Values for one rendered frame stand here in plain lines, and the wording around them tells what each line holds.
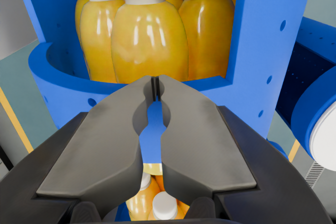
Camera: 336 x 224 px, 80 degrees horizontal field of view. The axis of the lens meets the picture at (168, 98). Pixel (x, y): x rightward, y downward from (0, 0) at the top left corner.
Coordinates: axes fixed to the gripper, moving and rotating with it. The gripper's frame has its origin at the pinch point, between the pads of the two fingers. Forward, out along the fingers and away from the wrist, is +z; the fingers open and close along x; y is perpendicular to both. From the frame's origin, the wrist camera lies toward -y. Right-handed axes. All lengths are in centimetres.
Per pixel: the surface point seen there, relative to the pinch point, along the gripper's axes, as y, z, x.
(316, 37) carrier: 11, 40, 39
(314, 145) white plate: 27.8, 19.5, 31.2
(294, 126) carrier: 27.6, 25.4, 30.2
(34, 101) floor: 78, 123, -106
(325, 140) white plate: 26.4, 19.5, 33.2
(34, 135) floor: 113, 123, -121
